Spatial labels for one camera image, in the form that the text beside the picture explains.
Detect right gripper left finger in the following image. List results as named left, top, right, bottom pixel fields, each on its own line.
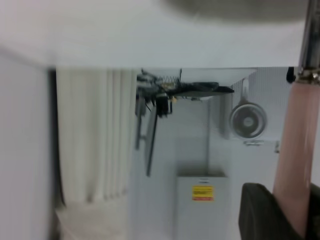
left=238, top=182, right=308, bottom=240

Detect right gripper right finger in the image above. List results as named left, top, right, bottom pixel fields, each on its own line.
left=308, top=182, right=320, bottom=240

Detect pink handled metal spoon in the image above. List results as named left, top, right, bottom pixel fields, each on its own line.
left=272, top=0, right=320, bottom=237

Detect white metal box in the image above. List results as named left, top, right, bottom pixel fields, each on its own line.
left=175, top=174, right=229, bottom=240

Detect yellow warning label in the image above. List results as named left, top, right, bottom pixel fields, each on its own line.
left=191, top=185, right=214, bottom=202

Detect white round fan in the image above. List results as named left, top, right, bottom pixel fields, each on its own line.
left=229, top=78, right=268, bottom=140

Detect small black knob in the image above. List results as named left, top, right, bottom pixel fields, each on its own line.
left=286, top=66, right=296, bottom=84

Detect white pleated curtain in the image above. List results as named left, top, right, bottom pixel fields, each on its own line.
left=56, top=67, right=137, bottom=204

